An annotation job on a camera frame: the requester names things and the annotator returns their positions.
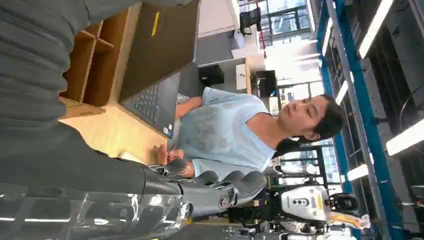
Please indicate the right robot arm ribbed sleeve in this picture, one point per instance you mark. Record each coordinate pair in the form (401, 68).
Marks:
(30, 66)

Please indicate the ceiling light strip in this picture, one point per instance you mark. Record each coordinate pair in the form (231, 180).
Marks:
(357, 172)
(405, 137)
(376, 26)
(327, 36)
(342, 91)

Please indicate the wooden card box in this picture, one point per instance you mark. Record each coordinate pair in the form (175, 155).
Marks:
(99, 66)

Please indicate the person's left hand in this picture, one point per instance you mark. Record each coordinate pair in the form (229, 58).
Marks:
(169, 155)

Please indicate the person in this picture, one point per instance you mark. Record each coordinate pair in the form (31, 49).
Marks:
(225, 132)

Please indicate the blue steel column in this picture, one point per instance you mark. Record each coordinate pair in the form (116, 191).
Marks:
(371, 132)

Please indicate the white cabinet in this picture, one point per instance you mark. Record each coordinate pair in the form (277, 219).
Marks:
(242, 78)

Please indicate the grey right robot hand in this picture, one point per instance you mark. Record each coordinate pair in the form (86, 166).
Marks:
(66, 165)

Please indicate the red pole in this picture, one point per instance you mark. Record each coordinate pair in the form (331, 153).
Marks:
(261, 36)

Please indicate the black box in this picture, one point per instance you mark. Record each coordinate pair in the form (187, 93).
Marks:
(211, 75)

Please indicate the grey laptop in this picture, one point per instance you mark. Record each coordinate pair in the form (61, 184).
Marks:
(159, 53)

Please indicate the black office chair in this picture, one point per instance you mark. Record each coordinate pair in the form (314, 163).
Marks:
(250, 20)

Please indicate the white humanoid robot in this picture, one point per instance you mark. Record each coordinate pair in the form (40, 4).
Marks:
(304, 202)

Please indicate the clear plastic hand cover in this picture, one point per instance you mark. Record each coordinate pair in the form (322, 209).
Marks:
(99, 218)

